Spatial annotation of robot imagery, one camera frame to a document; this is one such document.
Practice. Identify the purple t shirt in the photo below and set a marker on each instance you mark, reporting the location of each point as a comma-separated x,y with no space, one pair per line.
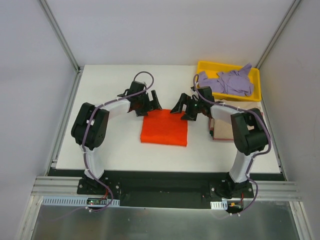
234,82

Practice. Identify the aluminium frame post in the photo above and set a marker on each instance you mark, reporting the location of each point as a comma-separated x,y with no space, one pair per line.
295,4
45,7

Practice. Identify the yellow plastic bin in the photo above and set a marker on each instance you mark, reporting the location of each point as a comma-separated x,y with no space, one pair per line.
213,68

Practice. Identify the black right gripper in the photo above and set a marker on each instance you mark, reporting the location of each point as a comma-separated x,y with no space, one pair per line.
189,107

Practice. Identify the orange t shirt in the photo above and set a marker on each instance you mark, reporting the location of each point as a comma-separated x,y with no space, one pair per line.
162,127

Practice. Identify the right aluminium frame post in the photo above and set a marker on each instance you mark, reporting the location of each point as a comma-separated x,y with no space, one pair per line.
295,4

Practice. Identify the beige folded t shirt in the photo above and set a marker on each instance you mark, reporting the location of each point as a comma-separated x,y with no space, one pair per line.
244,104

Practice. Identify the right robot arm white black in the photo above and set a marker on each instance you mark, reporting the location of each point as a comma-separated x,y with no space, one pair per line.
250,134

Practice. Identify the white cable duct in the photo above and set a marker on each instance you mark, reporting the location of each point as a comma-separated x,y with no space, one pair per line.
71,201
219,205

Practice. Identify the right white cable duct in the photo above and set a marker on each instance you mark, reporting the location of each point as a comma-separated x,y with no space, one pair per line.
219,205

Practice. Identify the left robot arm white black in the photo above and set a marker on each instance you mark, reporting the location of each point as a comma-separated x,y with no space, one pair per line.
90,127

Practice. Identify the left white cable duct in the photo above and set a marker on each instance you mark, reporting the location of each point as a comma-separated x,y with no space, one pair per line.
71,201

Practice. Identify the left aluminium frame post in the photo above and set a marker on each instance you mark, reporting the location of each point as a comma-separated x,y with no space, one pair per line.
45,7

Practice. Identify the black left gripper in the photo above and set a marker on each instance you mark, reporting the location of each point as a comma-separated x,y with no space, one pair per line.
147,104

